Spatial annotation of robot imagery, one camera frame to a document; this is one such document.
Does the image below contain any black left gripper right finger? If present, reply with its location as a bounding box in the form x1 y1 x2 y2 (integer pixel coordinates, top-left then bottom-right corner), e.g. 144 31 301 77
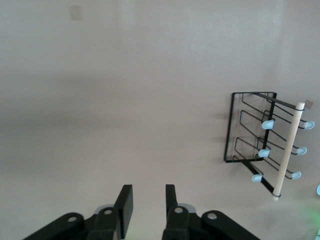
161 184 261 240

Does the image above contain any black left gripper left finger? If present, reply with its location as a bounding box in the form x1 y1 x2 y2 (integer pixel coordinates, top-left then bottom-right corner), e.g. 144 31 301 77
23 184 134 240

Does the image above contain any black wire cup holder rack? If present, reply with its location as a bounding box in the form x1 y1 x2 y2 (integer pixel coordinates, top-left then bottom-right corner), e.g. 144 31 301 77
223 91 316 203

